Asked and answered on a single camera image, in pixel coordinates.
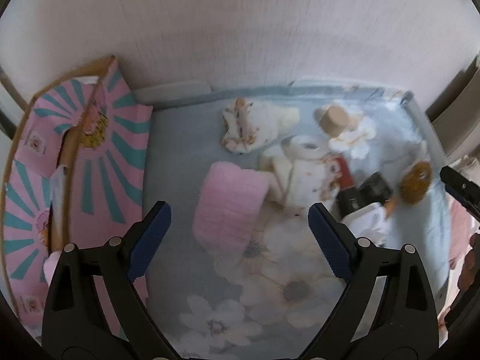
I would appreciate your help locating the pink teal cardboard box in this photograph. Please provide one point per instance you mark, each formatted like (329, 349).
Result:
(74, 174)

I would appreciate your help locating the grey chair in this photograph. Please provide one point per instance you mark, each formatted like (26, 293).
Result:
(455, 114)

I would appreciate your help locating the black round jar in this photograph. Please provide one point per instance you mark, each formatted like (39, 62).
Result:
(351, 198)

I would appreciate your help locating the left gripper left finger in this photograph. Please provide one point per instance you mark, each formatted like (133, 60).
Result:
(74, 325)

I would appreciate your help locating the cream white towel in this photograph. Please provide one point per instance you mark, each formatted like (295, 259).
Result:
(297, 185)

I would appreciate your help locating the white tape roll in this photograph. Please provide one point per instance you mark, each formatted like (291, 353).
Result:
(303, 147)

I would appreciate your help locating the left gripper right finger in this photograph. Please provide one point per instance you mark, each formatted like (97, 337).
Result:
(386, 310)

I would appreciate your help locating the beige cylinder jar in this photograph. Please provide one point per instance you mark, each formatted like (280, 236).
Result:
(335, 120)

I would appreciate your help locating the red card packet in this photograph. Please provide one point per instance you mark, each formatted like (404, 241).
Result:
(341, 171)

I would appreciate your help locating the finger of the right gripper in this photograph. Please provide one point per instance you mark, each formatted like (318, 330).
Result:
(464, 191)

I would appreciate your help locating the white earphone case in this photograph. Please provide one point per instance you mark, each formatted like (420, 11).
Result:
(370, 222)

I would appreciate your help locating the pink fluffy cloth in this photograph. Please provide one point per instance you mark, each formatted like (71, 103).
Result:
(229, 205)

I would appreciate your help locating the person's right hand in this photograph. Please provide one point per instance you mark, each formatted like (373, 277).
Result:
(467, 274)

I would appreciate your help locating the white floral sock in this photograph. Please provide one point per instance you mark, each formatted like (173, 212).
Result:
(252, 124)

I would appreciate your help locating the white table tray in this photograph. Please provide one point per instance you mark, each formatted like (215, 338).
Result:
(192, 92)

